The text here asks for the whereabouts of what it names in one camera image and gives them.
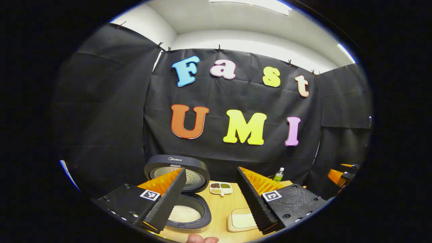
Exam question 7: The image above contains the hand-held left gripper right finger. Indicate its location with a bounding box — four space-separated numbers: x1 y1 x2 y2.
236 166 329 235

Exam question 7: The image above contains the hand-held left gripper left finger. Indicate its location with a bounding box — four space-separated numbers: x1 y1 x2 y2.
93 167 187 234

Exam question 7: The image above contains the clear container of rice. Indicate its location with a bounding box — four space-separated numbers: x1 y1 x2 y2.
227 208 261 233

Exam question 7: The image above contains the dark grey rice cooker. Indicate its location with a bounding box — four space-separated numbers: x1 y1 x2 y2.
144 155 212 233

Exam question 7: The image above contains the white divided bean dish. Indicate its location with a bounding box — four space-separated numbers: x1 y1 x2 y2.
209 181 233 197

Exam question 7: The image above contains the black backdrop cloth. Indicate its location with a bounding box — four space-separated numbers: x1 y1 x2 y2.
54 24 372 199

